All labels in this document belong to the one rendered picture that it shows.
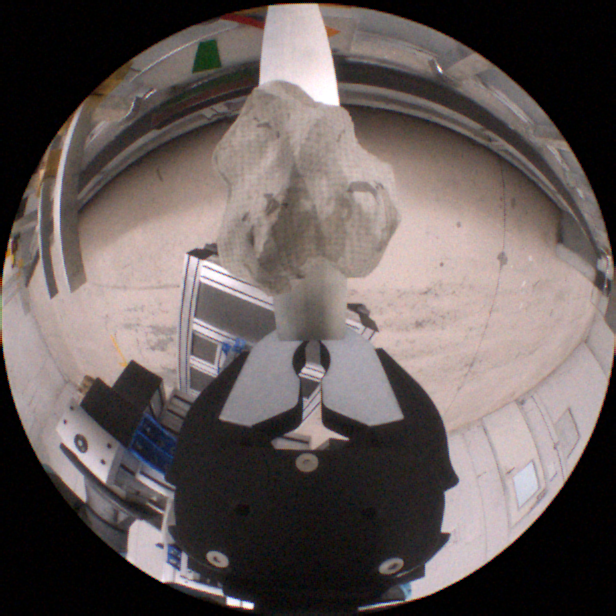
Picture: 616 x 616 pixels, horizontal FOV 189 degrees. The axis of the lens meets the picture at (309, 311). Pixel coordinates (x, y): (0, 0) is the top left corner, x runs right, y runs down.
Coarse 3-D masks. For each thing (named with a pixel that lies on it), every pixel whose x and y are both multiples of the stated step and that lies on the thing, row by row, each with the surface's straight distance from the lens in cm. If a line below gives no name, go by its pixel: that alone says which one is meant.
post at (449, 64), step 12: (456, 48) 37; (468, 48) 35; (444, 60) 38; (456, 60) 36; (468, 60) 35; (480, 60) 34; (444, 72) 38; (456, 72) 38; (468, 72) 37; (480, 72) 37
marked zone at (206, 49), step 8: (200, 48) 31; (208, 48) 31; (216, 48) 31; (200, 56) 32; (208, 56) 32; (216, 56) 32; (200, 64) 34; (208, 64) 34; (216, 64) 34; (192, 72) 35
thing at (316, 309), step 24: (288, 24) 14; (312, 24) 14; (264, 48) 12; (288, 48) 11; (312, 48) 11; (264, 72) 10; (288, 72) 10; (312, 72) 10; (312, 96) 9; (336, 96) 9; (312, 288) 8; (336, 288) 8; (288, 312) 9; (312, 312) 9; (336, 312) 9; (288, 336) 10; (312, 336) 9; (336, 336) 9
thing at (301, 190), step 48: (288, 96) 8; (240, 144) 8; (288, 144) 6; (336, 144) 7; (240, 192) 7; (288, 192) 6; (336, 192) 7; (384, 192) 7; (240, 240) 8; (288, 240) 7; (336, 240) 7; (384, 240) 7; (288, 288) 8
